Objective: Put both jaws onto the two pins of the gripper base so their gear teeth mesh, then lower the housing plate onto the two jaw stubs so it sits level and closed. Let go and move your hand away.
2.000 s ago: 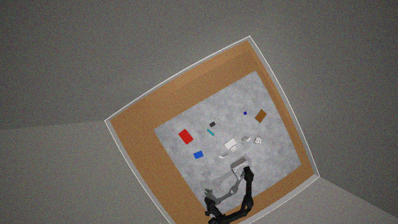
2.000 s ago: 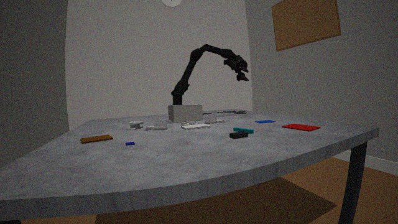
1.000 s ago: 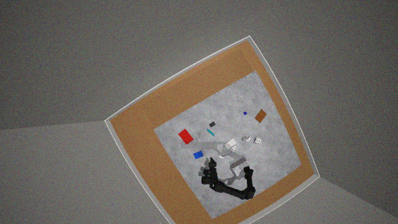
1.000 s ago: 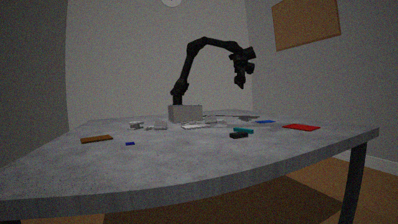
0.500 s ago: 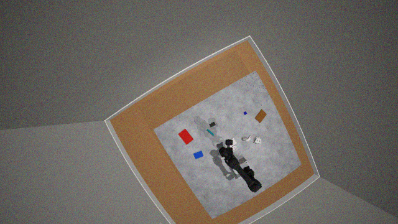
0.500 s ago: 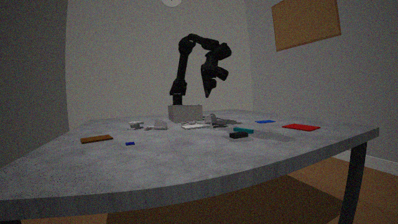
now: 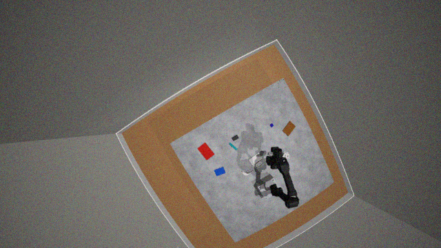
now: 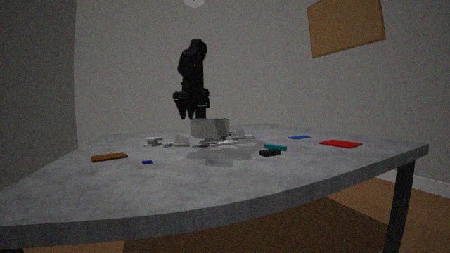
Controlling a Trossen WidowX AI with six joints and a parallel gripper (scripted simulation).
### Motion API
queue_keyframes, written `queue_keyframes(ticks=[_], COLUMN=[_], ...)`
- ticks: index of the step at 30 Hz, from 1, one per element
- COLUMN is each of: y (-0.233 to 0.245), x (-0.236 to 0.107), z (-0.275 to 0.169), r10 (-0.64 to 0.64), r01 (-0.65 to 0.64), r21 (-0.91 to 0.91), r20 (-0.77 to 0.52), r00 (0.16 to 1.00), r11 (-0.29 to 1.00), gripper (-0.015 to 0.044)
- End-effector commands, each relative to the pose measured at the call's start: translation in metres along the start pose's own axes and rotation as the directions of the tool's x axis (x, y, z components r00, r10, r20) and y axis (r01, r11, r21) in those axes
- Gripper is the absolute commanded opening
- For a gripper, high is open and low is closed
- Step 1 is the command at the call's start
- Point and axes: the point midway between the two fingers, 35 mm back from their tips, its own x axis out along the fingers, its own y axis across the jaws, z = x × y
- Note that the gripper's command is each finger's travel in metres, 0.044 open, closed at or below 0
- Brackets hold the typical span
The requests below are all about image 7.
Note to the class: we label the brown flat bar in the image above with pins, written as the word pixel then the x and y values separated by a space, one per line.
pixel 288 129

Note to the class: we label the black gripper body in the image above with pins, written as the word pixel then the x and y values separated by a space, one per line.
pixel 273 166

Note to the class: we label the red flat plate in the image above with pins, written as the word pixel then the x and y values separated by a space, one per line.
pixel 205 151

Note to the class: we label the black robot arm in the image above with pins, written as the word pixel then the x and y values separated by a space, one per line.
pixel 283 166

